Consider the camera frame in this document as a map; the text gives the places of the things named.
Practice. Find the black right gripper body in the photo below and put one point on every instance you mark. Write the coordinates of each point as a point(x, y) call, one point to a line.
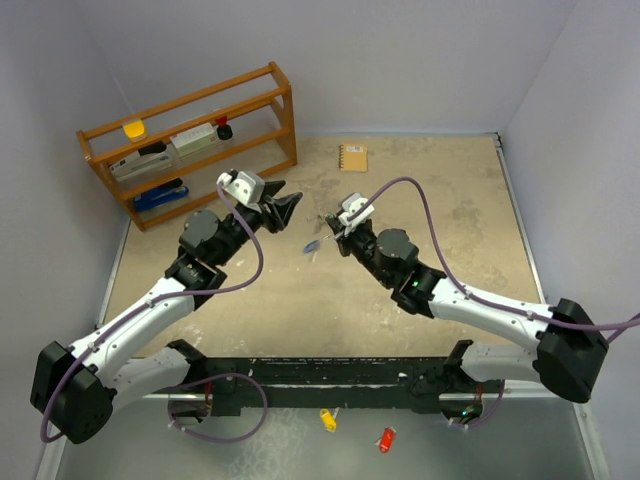
point(360, 242)

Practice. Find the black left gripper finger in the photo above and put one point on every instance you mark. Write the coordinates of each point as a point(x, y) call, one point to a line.
point(280, 211)
point(270, 189)

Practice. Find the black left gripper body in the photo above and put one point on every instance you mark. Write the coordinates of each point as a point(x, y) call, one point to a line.
point(254, 219)

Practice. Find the metal keyring with carabiner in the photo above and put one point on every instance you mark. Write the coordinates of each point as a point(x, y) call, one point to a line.
point(325, 226)

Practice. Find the blue-capped key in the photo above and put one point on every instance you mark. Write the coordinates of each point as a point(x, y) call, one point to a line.
point(310, 250)

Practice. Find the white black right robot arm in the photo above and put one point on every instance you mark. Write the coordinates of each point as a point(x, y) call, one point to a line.
point(556, 346)

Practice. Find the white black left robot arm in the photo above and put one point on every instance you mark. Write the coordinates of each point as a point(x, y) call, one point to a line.
point(77, 388)

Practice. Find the black red stamp bottle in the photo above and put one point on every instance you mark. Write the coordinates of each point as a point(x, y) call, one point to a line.
point(223, 129)

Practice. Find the brown spiral notebook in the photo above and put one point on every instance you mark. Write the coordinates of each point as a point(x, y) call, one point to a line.
point(353, 158)

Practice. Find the white cardboard box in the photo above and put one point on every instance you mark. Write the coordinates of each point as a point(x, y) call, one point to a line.
point(194, 139)

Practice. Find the blue stapler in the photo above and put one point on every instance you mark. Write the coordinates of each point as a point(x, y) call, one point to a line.
point(157, 196)

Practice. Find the orange wooden shelf rack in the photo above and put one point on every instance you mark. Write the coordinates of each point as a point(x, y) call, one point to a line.
point(259, 107)

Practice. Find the white black stapler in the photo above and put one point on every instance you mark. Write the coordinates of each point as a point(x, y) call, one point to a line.
point(151, 158)

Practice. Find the yellow-capped key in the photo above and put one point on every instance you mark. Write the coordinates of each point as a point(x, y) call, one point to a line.
point(329, 419)

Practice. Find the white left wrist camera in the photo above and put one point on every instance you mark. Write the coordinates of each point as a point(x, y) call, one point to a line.
point(244, 186)

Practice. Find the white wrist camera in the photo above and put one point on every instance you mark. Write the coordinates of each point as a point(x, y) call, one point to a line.
point(355, 210)
point(244, 186)

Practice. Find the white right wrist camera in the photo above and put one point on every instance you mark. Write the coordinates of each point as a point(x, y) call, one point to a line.
point(355, 210)

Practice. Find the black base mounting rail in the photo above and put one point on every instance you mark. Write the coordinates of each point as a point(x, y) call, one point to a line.
point(410, 383)

